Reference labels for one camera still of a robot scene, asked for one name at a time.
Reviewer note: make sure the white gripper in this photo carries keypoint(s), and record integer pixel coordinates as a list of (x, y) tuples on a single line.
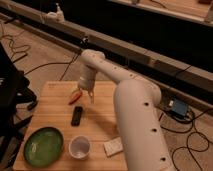
[(86, 81)]

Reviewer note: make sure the black eraser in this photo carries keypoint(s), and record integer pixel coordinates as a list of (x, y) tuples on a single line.
[(76, 118)]

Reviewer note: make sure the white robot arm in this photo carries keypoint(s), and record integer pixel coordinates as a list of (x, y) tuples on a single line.
[(135, 100)]

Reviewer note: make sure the white ceramic cup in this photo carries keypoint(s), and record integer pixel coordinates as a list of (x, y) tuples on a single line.
[(79, 147)]

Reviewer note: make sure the orange carrot toy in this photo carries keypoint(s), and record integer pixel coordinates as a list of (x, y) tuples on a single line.
[(75, 97)]

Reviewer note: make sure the beige sponge block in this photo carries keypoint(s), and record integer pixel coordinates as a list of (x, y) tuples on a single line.
[(113, 147)]

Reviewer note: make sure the green plate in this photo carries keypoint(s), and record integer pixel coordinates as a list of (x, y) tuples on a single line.
[(43, 147)]

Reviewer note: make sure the black office chair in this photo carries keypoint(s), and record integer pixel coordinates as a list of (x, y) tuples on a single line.
[(13, 90)]

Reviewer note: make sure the blue power box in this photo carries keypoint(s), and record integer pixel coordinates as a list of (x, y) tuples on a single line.
[(178, 108)]

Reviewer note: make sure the white device on rail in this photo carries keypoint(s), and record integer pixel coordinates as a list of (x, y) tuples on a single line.
[(58, 15)]

